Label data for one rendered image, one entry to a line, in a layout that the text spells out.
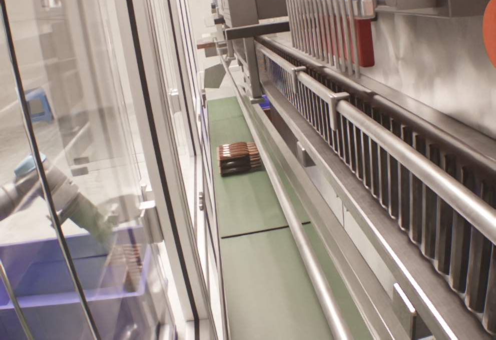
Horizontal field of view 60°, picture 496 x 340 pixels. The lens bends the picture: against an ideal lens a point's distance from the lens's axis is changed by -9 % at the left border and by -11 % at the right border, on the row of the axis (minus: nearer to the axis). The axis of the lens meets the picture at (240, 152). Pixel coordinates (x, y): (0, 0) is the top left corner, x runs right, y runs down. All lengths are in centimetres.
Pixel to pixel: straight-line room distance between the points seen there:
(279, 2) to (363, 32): 79
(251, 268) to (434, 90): 45
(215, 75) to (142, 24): 154
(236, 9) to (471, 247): 101
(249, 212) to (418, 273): 55
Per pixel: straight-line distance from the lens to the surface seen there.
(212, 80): 214
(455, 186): 24
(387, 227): 39
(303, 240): 44
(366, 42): 46
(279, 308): 58
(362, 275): 55
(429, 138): 31
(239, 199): 91
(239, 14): 120
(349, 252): 59
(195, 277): 73
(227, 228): 80
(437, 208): 30
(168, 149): 64
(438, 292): 31
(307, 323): 55
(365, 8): 40
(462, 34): 76
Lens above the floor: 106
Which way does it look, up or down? 18 degrees down
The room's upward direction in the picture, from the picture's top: 9 degrees counter-clockwise
